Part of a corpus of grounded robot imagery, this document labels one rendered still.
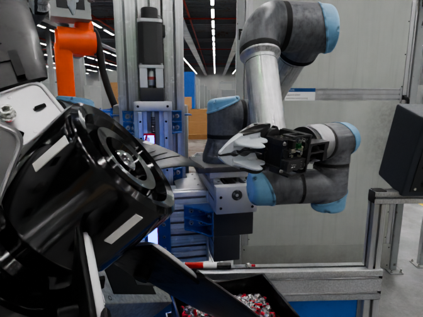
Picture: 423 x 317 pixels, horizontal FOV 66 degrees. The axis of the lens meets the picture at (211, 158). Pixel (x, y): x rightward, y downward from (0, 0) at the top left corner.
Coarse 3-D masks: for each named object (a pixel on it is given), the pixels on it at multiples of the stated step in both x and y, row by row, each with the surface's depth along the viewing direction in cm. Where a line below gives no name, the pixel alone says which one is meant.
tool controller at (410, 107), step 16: (400, 112) 74; (416, 112) 70; (400, 128) 74; (416, 128) 69; (400, 144) 74; (416, 144) 69; (384, 160) 81; (400, 160) 74; (416, 160) 70; (384, 176) 81; (400, 176) 74; (416, 176) 72; (400, 192) 74; (416, 192) 74
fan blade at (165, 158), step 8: (144, 144) 57; (152, 144) 60; (152, 152) 51; (160, 152) 53; (168, 152) 56; (160, 160) 46; (168, 160) 48; (176, 160) 51; (184, 160) 54; (192, 160) 60
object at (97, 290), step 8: (88, 240) 20; (88, 248) 19; (88, 256) 19; (88, 264) 19; (96, 272) 19; (96, 280) 18; (96, 288) 18; (96, 296) 17; (96, 304) 17; (96, 312) 17
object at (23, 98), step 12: (24, 84) 30; (36, 84) 31; (0, 96) 29; (12, 96) 30; (24, 96) 30; (36, 96) 30; (48, 96) 31; (24, 108) 29; (48, 108) 30; (60, 108) 30; (0, 120) 28; (24, 120) 29; (36, 120) 29; (48, 120) 29; (24, 132) 28; (36, 132) 28; (24, 144) 27
